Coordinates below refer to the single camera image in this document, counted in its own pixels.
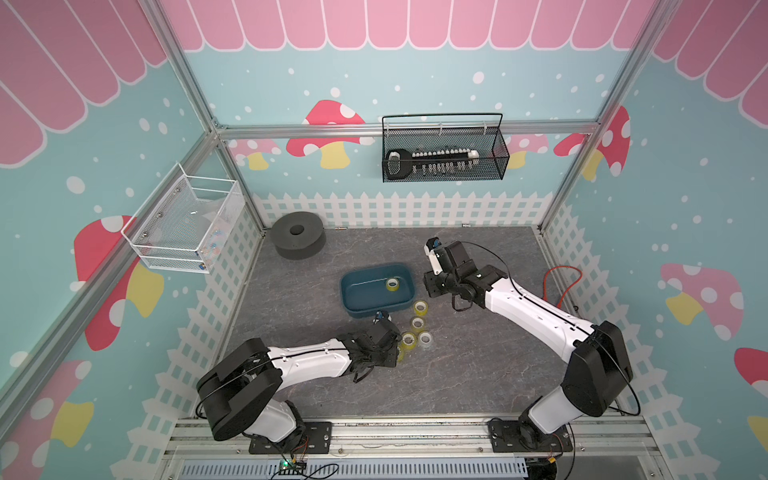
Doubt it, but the clear white tape roll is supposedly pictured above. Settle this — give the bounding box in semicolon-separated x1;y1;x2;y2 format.
418;331;434;349

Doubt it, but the teal plastic storage box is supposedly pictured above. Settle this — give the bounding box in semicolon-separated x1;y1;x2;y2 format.
340;263;416;319

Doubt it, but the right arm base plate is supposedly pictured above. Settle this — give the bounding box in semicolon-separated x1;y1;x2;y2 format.
486;417;573;456

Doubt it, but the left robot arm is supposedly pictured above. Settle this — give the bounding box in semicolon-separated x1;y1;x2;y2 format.
196;313;402;444

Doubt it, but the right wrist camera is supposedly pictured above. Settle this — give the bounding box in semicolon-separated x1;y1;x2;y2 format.
424;237;450;275

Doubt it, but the black wire mesh basket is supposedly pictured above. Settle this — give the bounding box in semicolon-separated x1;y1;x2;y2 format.
381;113;510;182

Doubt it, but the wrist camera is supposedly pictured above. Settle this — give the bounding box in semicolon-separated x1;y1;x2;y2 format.
373;310;391;323
424;237;450;275

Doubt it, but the green circuit board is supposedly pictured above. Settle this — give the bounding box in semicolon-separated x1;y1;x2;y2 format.
278;460;307;475

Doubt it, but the white wire mesh basket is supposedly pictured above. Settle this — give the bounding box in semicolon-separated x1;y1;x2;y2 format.
121;164;245;274

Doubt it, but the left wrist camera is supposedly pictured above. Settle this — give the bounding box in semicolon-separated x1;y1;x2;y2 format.
373;310;391;323

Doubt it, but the red cable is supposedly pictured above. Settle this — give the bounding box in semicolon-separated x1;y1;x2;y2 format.
542;265;584;312

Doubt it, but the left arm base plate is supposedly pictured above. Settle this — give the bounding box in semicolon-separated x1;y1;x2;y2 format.
248;422;333;456

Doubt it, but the dark grey filament spool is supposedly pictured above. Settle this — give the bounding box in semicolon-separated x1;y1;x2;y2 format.
269;211;326;260

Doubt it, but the black socket holder tool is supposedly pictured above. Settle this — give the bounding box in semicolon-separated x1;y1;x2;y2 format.
382;148;480;181

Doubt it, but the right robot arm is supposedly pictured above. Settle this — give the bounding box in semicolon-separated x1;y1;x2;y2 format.
424;237;633;444

